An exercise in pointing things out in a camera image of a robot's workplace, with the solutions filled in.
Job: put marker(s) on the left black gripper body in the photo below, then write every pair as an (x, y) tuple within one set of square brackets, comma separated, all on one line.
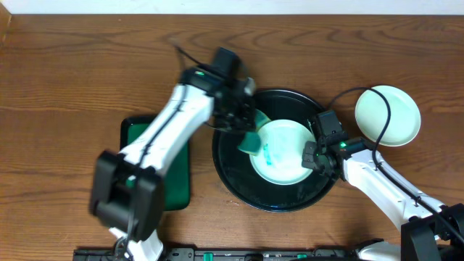
[(236, 118)]

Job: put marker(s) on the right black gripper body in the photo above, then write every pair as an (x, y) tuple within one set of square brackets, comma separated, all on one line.
[(313, 158)]

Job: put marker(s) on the green sponge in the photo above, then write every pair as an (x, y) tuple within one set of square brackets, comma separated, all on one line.
[(251, 142)]

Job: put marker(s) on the light green plate front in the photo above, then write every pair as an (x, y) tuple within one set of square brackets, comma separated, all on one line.
[(279, 159)]

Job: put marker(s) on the light green plate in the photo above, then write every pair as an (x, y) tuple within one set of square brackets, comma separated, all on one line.
[(279, 159), (371, 114)]

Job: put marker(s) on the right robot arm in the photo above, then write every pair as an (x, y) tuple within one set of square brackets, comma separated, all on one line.
[(429, 229)]

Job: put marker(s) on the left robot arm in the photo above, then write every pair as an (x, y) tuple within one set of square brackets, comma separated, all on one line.
[(128, 191)]

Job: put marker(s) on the round black serving tray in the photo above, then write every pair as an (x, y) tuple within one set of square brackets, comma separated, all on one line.
[(235, 169)]

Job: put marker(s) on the green rectangular tray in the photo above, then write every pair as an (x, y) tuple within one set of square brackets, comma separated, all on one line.
[(177, 181)]

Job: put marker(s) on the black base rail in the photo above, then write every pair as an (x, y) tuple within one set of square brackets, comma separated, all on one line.
[(189, 254)]

